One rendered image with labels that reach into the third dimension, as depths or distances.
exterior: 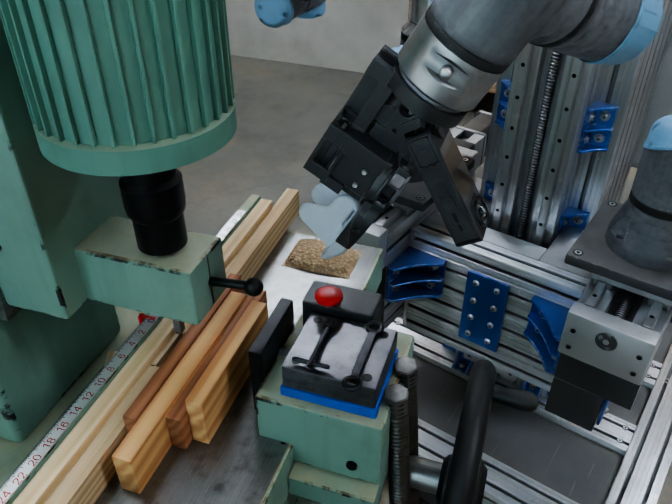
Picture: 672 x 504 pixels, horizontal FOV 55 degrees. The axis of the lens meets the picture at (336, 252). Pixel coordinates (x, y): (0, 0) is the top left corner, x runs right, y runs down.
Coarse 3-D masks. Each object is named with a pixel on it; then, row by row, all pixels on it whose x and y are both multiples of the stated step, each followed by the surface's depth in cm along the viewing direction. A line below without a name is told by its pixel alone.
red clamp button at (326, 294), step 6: (324, 288) 68; (330, 288) 68; (336, 288) 68; (318, 294) 68; (324, 294) 67; (330, 294) 67; (336, 294) 68; (342, 294) 68; (318, 300) 67; (324, 300) 67; (330, 300) 67; (336, 300) 67
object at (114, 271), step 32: (128, 224) 70; (96, 256) 66; (128, 256) 65; (160, 256) 65; (192, 256) 65; (96, 288) 69; (128, 288) 67; (160, 288) 66; (192, 288) 64; (224, 288) 71; (192, 320) 67
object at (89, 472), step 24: (288, 192) 101; (288, 216) 99; (264, 240) 91; (240, 264) 86; (144, 384) 69; (120, 408) 66; (120, 432) 64; (96, 456) 61; (72, 480) 59; (96, 480) 61
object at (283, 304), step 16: (288, 304) 71; (272, 320) 69; (288, 320) 71; (272, 336) 67; (288, 336) 72; (256, 352) 65; (272, 352) 68; (288, 352) 69; (256, 368) 66; (256, 384) 68
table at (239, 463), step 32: (288, 288) 88; (256, 416) 70; (192, 448) 67; (224, 448) 67; (256, 448) 67; (288, 448) 67; (160, 480) 64; (192, 480) 64; (224, 480) 64; (256, 480) 64; (288, 480) 68; (320, 480) 67; (352, 480) 67; (384, 480) 70
